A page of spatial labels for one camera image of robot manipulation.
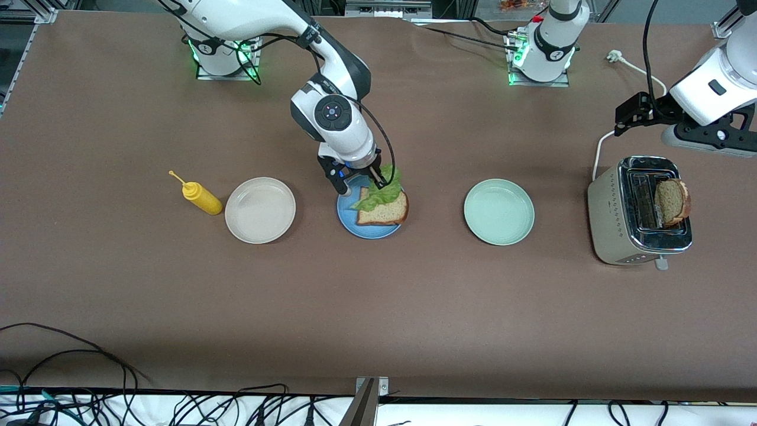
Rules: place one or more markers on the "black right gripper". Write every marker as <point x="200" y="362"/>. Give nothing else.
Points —
<point x="362" y="167"/>

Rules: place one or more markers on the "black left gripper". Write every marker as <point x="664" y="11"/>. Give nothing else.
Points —
<point x="657" y="110"/>

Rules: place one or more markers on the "green lettuce leaf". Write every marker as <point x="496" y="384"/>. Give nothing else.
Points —
<point x="378" y="195"/>

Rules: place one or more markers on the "brown toast bread slice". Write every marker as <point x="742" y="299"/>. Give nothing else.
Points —
<point x="387" y="214"/>
<point x="671" y="201"/>

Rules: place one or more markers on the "yellow mustard squeeze bottle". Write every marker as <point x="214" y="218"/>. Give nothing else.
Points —
<point x="204" y="200"/>

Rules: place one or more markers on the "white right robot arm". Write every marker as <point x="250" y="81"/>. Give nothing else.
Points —
<point x="343" y="130"/>

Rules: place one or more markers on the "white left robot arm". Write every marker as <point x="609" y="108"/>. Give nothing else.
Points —
<point x="547" y="53"/>

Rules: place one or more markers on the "blue plate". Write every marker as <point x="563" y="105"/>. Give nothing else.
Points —
<point x="346" y="213"/>

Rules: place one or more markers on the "off-white plate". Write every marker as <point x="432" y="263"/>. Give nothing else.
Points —
<point x="260" y="210"/>

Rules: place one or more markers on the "mint green plate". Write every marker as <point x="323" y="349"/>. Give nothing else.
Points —
<point x="499" y="212"/>

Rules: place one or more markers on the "beige chrome two-slot toaster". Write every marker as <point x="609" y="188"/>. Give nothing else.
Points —
<point x="609" y="219"/>

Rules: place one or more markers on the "orange patterned packet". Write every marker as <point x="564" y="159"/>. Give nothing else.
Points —
<point x="514" y="5"/>

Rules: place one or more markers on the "grey metal box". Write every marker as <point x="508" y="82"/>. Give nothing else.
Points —
<point x="387" y="7"/>

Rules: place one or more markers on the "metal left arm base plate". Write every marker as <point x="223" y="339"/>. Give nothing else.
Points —
<point x="532" y="84"/>

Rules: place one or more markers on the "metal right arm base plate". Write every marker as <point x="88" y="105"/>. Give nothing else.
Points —
<point x="258" y="59"/>

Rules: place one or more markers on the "aluminium frame post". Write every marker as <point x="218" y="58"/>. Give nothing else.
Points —
<point x="366" y="402"/>

